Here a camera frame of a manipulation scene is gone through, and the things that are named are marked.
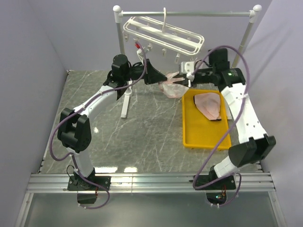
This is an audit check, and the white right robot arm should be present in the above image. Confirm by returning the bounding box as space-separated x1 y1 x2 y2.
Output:
177 45 276 190

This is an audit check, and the yellow plastic tray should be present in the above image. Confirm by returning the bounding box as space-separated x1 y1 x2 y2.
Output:
182 89 229 149

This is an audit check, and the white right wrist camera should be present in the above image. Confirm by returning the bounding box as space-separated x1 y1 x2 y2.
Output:
179 61 195 82

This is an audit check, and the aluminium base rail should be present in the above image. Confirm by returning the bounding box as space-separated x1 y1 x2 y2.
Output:
16 172 287 227

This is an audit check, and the pink underwear in tray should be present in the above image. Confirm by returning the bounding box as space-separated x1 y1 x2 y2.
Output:
193 92 221 121

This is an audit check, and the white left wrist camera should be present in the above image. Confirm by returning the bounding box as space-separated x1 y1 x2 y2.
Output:
136 46 148 63

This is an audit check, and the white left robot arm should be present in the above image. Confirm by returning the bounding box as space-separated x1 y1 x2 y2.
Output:
57 54 167 204

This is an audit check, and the white plastic clip hanger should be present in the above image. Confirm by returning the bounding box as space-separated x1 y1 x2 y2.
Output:
123 8 205 57

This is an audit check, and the white pink underwear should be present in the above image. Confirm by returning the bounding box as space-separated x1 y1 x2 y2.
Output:
159 71 189 98

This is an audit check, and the white metal clothes rack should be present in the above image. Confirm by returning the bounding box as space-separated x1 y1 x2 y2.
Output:
112 4 263 119

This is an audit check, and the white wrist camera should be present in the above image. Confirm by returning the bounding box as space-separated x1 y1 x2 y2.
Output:
179 61 195 82
136 46 148 63

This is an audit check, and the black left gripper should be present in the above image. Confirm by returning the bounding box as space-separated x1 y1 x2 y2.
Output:
124 59 168 86

